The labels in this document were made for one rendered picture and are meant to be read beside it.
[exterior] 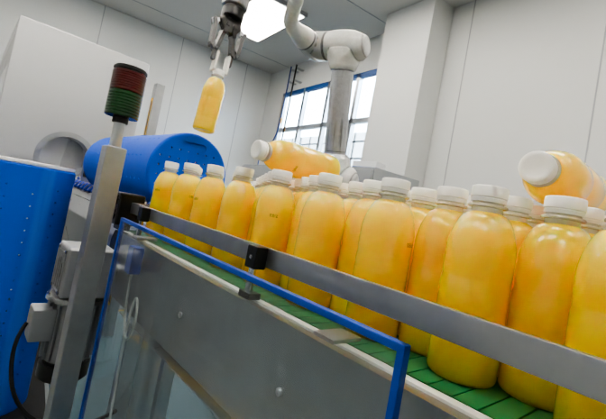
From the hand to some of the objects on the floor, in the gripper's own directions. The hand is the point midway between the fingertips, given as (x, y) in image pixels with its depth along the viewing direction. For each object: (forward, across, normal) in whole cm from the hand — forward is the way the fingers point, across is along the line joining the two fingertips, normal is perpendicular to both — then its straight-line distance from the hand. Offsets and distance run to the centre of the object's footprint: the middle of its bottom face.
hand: (220, 64), depth 132 cm
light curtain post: (+137, -41, -157) cm, 212 cm away
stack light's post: (+152, +27, +30) cm, 157 cm away
